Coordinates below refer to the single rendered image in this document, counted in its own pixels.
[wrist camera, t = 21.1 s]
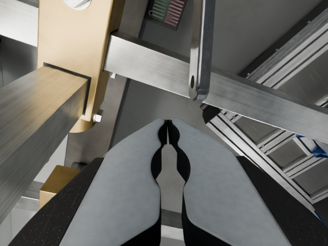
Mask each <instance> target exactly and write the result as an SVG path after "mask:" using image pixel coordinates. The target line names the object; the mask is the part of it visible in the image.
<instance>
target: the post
mask: <svg viewBox="0 0 328 246"><path fill-rule="evenodd" d="M88 83H89V78H86V77H83V76H79V75H76V74H73V73H70V72H67V71H64V70H61V69H58V68H55V67H51V66H49V65H45V66H43V67H41V68H39V69H37V70H34V71H32V72H30V73H28V74H26V75H24V76H22V77H20V78H18V79H16V80H14V81H12V82H10V83H8V84H6V85H4V86H2V87H0V225H1V223H2V222H3V220H4V219H5V218H6V216H7V215H8V214H9V212H10V211H11V210H12V208H13V207H14V206H15V204H16V203H17V202H18V200H19V199H20V198H21V196H22V195H23V194H24V192H25V191H26V190H27V188H28V187H29V186H30V184H31V183H32V182H33V180H34V179H35V178H36V176H37V175H38V174H39V172H40V171H41V169H42V168H43V167H44V165H45V164H46V163H47V161H48V160H49V159H50V157H51V156H52V155H53V153H54V152H55V151H56V149H57V148H58V147H59V145H60V144H61V143H62V141H63V140H64V138H65V137H66V136H67V134H68V133H69V132H70V130H71V129H72V128H73V126H74V125H75V124H76V122H77V121H78V119H79V118H80V117H81V115H82V114H83V112H84V106H85V100H86V94H87V89H88Z"/></svg>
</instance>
